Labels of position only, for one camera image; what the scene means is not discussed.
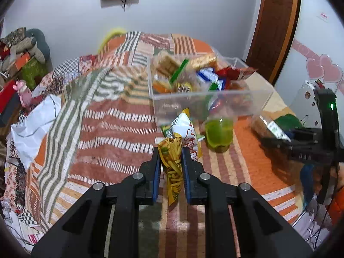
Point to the striped patchwork blanket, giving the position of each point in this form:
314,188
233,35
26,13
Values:
107,139

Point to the pink wall sticker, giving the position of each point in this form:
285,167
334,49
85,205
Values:
322,15

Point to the white cabinet with stickers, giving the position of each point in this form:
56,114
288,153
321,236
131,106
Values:
303,99

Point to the yellow hoop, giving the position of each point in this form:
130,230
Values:
108,35

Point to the white plastic bag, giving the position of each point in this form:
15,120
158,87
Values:
32,129

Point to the floral patchwork quilt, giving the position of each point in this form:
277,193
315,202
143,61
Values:
16,193

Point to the red snack packet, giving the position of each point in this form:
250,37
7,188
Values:
231,72

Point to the orange cardboard box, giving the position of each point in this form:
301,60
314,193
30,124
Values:
22,61

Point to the cracker bag with green label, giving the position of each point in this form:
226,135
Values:
164,63

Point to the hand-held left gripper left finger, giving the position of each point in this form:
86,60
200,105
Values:
156,178

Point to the brown wooden door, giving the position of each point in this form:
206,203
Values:
276,27

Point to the green jelly cup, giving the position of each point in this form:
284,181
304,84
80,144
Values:
219,134

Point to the dark flat box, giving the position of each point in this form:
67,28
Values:
9,111

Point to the pink toy figure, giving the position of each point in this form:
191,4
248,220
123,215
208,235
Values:
23,94

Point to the blue and white snack packet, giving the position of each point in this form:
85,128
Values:
208,76

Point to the white wardrobe with pink hearts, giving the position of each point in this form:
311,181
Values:
311,37

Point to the orange snack packet green label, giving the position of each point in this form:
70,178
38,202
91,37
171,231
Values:
161,86

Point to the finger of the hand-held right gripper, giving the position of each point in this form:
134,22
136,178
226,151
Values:
294,134
279,145

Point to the white and yellow chip packet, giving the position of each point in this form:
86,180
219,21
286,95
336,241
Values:
188,133

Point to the red box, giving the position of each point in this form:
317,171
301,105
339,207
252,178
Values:
8,94

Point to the green gift bag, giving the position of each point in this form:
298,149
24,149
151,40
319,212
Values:
33,72

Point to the striped biscuit packet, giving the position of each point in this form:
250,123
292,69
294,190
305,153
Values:
203,60

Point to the yellow wrapped snack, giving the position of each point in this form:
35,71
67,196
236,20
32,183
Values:
184,87

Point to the yellow fries snack packet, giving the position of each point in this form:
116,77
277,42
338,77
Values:
173,166

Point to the clear plastic box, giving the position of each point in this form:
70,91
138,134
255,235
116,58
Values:
242,104

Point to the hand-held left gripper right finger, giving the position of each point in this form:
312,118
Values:
186,178

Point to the light printed bedsheet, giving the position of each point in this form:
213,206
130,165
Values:
309,220

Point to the patterned cushion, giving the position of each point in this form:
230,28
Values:
14,36

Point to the long brown packet white label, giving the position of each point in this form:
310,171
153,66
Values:
264,125

